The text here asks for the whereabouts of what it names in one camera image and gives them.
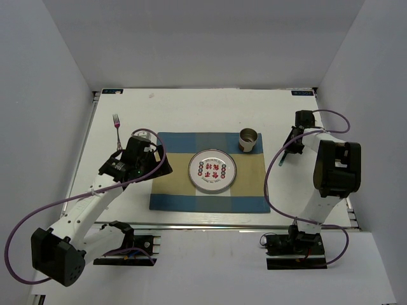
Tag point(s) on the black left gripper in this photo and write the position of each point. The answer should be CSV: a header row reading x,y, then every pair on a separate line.
x,y
165,169

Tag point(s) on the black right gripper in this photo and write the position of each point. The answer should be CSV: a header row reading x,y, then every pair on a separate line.
x,y
291,149

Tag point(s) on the blue and beige placemat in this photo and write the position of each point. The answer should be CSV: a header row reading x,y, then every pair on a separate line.
x,y
176,193

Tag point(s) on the knife with green handle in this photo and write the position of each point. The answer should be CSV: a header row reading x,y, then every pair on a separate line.
x,y
281,162

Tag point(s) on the white plate with red characters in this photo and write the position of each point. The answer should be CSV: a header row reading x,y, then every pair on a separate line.
x,y
212,171

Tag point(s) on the metal cup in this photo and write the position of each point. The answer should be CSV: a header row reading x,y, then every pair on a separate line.
x,y
247,140

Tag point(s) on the silver fork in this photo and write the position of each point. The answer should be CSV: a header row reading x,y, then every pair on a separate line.
x,y
116,122

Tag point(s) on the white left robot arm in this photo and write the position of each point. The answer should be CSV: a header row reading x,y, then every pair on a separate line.
x,y
62,251

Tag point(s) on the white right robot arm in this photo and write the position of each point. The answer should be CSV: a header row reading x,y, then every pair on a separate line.
x,y
337,171

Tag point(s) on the blue corner sticker right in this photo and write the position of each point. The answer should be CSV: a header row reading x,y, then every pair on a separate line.
x,y
302,93

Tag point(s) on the blue corner sticker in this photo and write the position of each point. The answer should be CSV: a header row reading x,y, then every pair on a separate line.
x,y
111,91
302,93

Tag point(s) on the blue corner sticker left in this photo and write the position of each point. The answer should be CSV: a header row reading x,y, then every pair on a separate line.
x,y
111,91

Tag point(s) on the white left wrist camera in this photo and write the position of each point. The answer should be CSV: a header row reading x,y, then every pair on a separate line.
x,y
143,134

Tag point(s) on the aluminium table edge rail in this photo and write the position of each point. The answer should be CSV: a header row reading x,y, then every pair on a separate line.
x,y
141,225

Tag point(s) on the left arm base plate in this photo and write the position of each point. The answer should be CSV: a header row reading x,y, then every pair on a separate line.
x,y
142,252

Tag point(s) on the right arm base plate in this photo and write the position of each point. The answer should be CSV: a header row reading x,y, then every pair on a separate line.
x,y
284,252

